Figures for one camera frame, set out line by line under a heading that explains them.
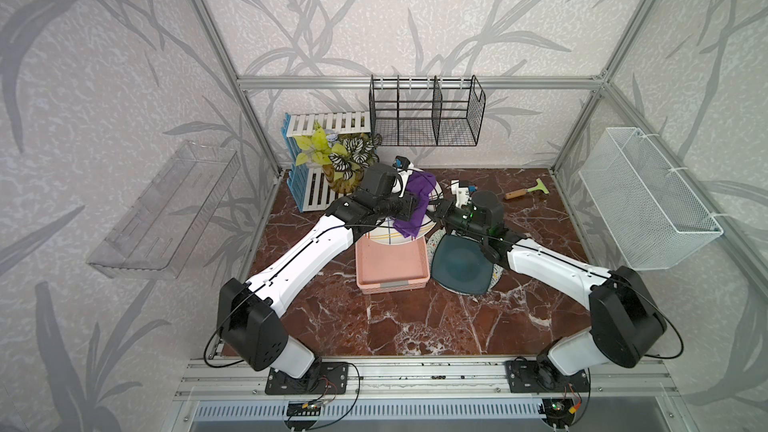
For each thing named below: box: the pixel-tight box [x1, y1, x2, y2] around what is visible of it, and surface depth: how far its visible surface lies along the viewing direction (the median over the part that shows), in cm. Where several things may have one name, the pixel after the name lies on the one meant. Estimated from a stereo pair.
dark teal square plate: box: [431, 234, 494, 295], surface depth 91 cm
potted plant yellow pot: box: [295, 122, 383, 193], surface depth 93 cm
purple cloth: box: [394, 171, 437, 239], surface depth 77 cm
